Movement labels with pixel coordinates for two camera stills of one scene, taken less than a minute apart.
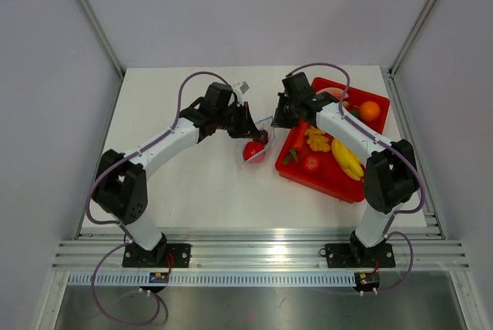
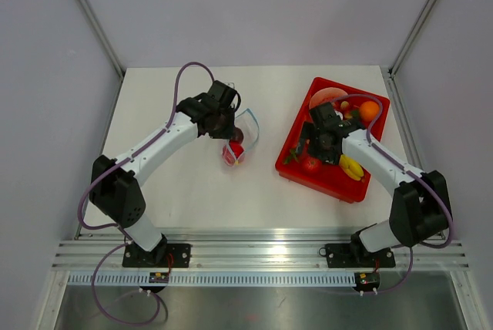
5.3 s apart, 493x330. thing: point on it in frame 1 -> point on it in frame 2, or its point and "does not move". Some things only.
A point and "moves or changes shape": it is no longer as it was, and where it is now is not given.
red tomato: [252, 147] -> [236, 147]
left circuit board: [159, 277] does not move
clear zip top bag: [253, 153] moves or changes shape
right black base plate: [355, 254] does not move
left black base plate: [161, 256] does not move
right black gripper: [280, 120] -> [309, 131]
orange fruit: [370, 111] does not move
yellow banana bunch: [347, 160] does not move
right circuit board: [367, 281] does not move
